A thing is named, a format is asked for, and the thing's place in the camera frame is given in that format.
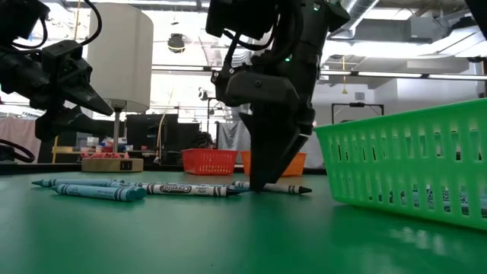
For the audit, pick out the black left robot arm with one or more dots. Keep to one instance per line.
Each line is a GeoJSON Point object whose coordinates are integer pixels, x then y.
{"type": "Point", "coordinates": [19, 72]}

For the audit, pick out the black metal frame stand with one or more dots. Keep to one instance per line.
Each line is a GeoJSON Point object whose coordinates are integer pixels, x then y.
{"type": "Point", "coordinates": [208, 114]}
{"type": "Point", "coordinates": [357, 104]}

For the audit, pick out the grey rectangular air duct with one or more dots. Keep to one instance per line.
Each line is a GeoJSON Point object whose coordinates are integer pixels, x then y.
{"type": "Point", "coordinates": [403, 30]}

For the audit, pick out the translucent storage box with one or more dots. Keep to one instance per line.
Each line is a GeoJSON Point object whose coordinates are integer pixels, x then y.
{"type": "Point", "coordinates": [84, 141]}

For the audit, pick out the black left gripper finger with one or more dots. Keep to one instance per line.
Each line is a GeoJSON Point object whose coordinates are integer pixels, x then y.
{"type": "Point", "coordinates": [89, 99]}
{"type": "Point", "coordinates": [85, 122]}

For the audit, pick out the yellow ceiling pendant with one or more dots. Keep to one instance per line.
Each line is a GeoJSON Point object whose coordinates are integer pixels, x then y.
{"type": "Point", "coordinates": [344, 90]}

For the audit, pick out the red plastic basket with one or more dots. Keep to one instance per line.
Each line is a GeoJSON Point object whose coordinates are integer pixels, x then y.
{"type": "Point", "coordinates": [209, 161]}

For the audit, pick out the pink cloth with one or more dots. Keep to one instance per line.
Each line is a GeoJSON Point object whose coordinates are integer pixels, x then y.
{"type": "Point", "coordinates": [19, 133]}

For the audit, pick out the small pink piece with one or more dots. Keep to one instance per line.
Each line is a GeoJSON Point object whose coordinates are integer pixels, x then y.
{"type": "Point", "coordinates": [122, 155]}

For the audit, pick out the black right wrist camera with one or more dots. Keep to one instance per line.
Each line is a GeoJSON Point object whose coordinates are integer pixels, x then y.
{"type": "Point", "coordinates": [243, 15]}

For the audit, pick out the black partition panel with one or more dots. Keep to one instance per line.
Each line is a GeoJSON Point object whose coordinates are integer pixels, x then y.
{"type": "Point", "coordinates": [182, 141]}

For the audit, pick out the orange plastic basket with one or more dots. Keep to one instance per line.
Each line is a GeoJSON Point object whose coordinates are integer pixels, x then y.
{"type": "Point", "coordinates": [295, 165]}

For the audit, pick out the wooden lamp base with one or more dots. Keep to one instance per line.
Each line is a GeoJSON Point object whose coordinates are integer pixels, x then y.
{"type": "Point", "coordinates": [102, 165]}

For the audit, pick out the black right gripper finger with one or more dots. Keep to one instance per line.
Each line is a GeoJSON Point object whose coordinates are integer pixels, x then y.
{"type": "Point", "coordinates": [304, 129]}
{"type": "Point", "coordinates": [266, 144]}

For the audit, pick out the green plastic basket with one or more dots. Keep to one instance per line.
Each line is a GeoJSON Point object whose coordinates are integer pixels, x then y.
{"type": "Point", "coordinates": [399, 122]}

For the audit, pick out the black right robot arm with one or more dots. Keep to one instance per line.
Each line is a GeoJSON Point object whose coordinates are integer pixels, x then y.
{"type": "Point", "coordinates": [316, 23]}

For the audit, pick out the black ceiling dome camera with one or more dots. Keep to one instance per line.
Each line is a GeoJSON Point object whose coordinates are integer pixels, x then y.
{"type": "Point", "coordinates": [202, 94]}
{"type": "Point", "coordinates": [176, 42]}

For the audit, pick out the black table frame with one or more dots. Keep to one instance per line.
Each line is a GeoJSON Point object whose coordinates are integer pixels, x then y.
{"type": "Point", "coordinates": [38, 168]}

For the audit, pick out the ceiling light rail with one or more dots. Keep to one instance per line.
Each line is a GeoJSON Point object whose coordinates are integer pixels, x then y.
{"type": "Point", "coordinates": [390, 74]}

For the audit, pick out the grey hanging cloth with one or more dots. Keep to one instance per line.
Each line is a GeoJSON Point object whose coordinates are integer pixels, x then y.
{"type": "Point", "coordinates": [230, 137]}

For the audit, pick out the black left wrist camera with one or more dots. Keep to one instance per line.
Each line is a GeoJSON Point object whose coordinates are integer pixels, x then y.
{"type": "Point", "coordinates": [19, 17]}

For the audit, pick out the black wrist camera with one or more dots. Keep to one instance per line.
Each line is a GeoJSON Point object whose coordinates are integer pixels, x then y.
{"type": "Point", "coordinates": [243, 15]}
{"type": "Point", "coordinates": [19, 17]}

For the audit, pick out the person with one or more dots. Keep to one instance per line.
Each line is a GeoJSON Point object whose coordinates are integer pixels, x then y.
{"type": "Point", "coordinates": [201, 140]}

